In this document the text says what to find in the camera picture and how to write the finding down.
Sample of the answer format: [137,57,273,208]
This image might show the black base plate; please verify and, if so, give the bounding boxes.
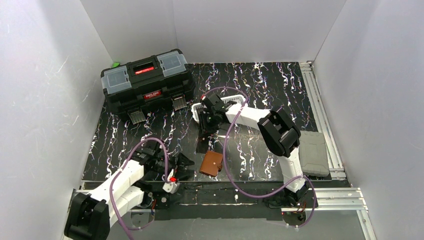
[131,181,318,221]

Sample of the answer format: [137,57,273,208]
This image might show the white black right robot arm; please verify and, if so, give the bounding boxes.
[191,93,308,204]

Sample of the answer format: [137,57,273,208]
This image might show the brown leather card holder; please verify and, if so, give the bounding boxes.
[199,150,223,177]

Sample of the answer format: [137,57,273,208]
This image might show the grey plastic case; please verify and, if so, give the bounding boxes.
[298,130,330,177]

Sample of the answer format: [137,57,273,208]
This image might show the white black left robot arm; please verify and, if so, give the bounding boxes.
[64,145,195,240]

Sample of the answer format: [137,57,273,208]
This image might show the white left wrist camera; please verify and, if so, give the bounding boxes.
[162,176,180,194]

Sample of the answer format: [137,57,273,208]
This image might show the black credit card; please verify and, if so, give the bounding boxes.
[195,134,215,154]

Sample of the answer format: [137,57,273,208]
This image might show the aluminium frame rail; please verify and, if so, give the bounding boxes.
[299,61,347,181]

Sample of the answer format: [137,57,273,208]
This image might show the black plastic toolbox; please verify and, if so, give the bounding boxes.
[100,48,196,125]

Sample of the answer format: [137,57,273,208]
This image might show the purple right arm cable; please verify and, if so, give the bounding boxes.
[200,86,317,229]

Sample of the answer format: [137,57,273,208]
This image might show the white plastic basket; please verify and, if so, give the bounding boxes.
[191,94,246,123]

